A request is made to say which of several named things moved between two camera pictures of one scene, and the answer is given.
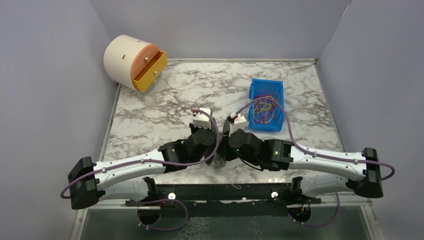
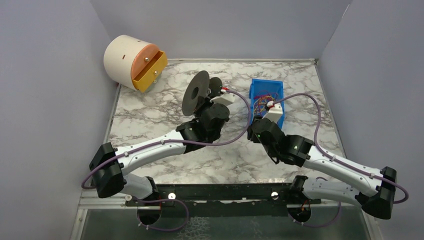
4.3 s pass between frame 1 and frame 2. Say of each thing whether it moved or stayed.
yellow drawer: stayed
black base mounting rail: stayed
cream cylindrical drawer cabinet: stayed
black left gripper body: moved
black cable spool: moved
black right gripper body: moved
